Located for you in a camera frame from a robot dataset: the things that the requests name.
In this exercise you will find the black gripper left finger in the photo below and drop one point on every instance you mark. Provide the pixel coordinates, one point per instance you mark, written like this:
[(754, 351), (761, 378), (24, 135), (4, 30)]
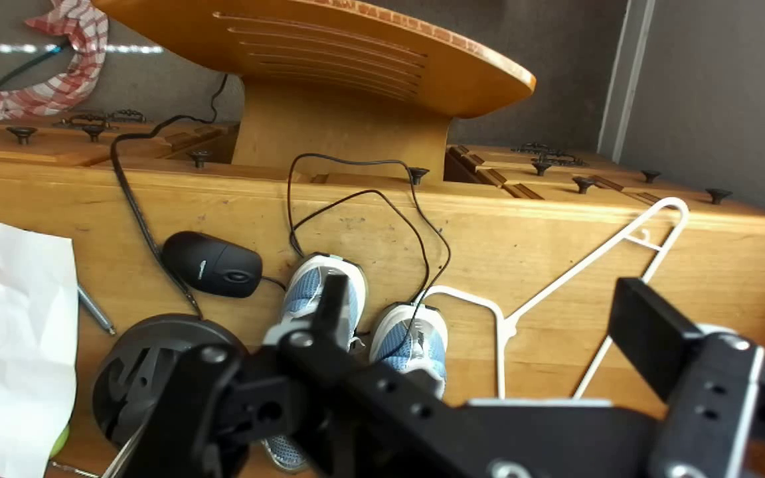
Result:
[(330, 306)]

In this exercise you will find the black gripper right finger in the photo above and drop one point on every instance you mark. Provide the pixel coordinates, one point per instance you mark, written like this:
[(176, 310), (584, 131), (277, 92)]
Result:
[(651, 334)]

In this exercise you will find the black desk lamp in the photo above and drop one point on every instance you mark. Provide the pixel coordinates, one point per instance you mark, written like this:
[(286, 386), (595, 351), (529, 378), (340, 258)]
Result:
[(159, 399)]

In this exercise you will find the left grey blue sneaker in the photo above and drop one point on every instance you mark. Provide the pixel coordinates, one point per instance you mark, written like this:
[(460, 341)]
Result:
[(303, 296)]

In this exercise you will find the grey blue sneaker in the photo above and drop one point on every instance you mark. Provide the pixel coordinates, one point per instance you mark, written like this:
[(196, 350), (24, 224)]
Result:
[(414, 341), (303, 296)]

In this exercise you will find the right grey blue sneaker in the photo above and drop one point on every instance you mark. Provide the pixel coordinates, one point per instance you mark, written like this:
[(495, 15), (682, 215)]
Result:
[(414, 341)]

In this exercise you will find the black computer mouse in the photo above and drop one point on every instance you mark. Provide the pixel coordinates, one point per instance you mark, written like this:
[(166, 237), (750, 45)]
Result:
[(210, 264)]

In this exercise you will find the wooden roll-top desk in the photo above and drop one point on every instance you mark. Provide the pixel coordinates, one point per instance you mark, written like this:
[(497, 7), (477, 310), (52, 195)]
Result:
[(124, 195)]

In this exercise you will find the grey pen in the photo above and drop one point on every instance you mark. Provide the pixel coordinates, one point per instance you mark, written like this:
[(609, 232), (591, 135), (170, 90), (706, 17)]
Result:
[(97, 315)]

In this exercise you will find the wooden chair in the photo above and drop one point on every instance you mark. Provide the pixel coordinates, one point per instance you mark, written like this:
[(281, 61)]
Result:
[(340, 78)]

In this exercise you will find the white paper sheet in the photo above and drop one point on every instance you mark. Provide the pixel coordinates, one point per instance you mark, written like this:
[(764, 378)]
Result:
[(39, 346)]

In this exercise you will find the white wire clothes hanger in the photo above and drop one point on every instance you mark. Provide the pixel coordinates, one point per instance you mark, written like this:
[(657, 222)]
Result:
[(505, 326)]

